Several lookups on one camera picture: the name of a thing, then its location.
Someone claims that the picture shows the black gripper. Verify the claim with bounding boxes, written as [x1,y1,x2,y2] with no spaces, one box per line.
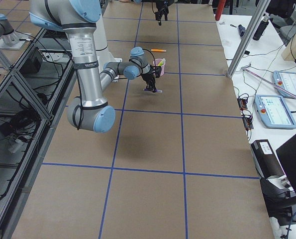
[142,73,157,93]
[155,0,169,25]

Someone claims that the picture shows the folded blue umbrella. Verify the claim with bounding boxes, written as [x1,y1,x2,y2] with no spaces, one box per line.
[238,24,246,38]

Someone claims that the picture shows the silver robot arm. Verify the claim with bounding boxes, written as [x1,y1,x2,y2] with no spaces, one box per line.
[133,0,174,26]
[29,0,161,133]

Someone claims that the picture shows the metal reacher stick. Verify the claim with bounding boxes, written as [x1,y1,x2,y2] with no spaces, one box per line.
[241,63,296,105]

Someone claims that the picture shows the pink mesh pen holder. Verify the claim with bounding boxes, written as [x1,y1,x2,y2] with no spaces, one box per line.
[154,58,166,76]

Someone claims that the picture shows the aluminium frame post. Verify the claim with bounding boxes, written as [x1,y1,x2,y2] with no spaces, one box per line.
[226,0,270,78]

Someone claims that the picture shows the black box with label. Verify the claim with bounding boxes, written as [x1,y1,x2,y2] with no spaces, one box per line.
[251,139,285,179]

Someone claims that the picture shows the far blue teach pendant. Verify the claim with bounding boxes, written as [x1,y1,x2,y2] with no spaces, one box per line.
[273,71,296,96]

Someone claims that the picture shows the orange marker pen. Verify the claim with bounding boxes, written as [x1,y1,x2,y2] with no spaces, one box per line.
[151,49,167,53]

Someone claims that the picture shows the green marker pen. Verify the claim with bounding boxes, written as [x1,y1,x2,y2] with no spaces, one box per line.
[158,58,166,66]

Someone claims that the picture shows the blue teach pendant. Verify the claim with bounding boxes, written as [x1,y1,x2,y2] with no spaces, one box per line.
[273,71,296,96]
[254,95,296,129]

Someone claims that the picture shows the near blue teach pendant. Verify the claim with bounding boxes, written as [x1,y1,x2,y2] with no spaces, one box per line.
[254,95,296,129]

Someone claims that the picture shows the small circuit board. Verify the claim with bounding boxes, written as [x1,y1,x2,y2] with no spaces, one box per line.
[237,98,248,111]

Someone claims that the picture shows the black monitor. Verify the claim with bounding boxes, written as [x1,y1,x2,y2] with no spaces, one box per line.
[260,134,296,217]

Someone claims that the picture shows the black water bottle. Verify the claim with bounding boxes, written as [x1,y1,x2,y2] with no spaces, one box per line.
[253,15,270,41]

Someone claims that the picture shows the purple marker pen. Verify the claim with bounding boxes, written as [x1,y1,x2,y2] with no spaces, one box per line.
[143,89,163,93]

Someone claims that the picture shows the white camera pedestal column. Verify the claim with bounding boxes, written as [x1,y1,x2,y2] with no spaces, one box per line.
[94,0,122,73]

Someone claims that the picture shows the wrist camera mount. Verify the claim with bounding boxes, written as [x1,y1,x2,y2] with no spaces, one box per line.
[150,66,162,78]

